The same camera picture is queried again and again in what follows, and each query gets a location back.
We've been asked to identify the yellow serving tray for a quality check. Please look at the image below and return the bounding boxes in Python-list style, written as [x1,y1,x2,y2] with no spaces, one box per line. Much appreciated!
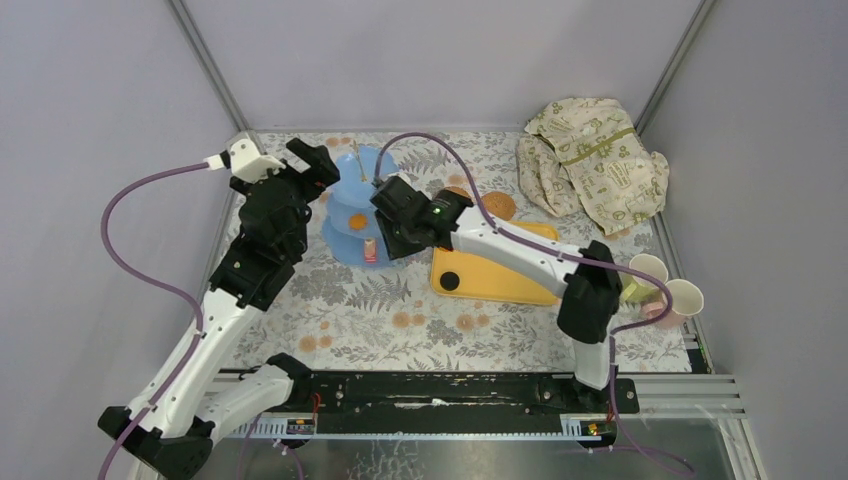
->
[430,248,557,306]

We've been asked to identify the printed cloth bag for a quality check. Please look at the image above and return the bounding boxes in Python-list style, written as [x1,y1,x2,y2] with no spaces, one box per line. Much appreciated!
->
[516,97,670,236]

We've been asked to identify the woven rattan coaster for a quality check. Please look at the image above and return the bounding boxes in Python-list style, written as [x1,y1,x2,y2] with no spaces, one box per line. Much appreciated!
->
[444,186,472,199]
[482,191,517,221]

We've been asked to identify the floral tablecloth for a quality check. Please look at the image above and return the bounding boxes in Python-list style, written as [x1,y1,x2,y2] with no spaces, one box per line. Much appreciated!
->
[192,131,694,374]

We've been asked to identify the blue three-tier cake stand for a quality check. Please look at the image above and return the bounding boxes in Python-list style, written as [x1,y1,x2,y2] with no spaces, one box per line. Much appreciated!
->
[322,143,392,269]

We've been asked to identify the pink paper cup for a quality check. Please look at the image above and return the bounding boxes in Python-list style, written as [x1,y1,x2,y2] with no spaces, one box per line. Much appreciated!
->
[641,279,705,329]

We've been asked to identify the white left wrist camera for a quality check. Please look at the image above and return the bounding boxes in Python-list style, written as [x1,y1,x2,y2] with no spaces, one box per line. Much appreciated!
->
[203,130,286,184]

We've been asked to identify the pink cake slice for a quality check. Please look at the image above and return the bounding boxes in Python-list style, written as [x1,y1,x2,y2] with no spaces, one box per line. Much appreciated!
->
[363,238,378,264]

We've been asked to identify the black round cookie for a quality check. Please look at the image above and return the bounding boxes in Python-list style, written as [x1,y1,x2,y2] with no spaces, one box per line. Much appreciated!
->
[439,271,460,292]

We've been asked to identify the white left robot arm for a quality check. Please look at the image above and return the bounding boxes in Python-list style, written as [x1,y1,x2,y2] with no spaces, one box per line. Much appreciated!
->
[98,132,340,479]

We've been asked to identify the orange flower cookie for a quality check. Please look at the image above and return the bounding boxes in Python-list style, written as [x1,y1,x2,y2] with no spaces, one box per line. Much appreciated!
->
[348,213,369,231]

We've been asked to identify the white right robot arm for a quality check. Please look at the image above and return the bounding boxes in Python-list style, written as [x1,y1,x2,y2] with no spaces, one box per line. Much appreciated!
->
[370,176,622,412]

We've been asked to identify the green paper cup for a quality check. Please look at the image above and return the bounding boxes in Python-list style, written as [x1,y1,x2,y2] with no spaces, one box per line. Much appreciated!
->
[619,253,670,306]

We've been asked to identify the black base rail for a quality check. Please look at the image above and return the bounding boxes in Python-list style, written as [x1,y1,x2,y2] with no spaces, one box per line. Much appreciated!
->
[269,370,612,415]

